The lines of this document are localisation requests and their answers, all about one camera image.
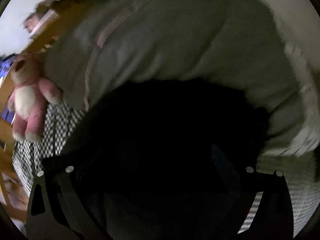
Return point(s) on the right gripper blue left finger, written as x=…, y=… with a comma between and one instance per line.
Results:
x=61, y=207

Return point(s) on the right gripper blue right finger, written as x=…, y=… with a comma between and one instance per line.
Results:
x=274, y=216

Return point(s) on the large black jacket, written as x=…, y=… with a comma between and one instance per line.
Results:
x=157, y=159

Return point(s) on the black white checkered bedsheet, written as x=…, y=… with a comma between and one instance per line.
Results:
x=61, y=120

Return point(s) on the pink plush teddy bear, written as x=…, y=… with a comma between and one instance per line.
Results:
x=29, y=99

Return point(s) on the grey striped duvet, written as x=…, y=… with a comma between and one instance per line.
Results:
x=242, y=43

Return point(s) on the wooden bunk bed frame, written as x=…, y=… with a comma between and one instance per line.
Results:
x=13, y=197

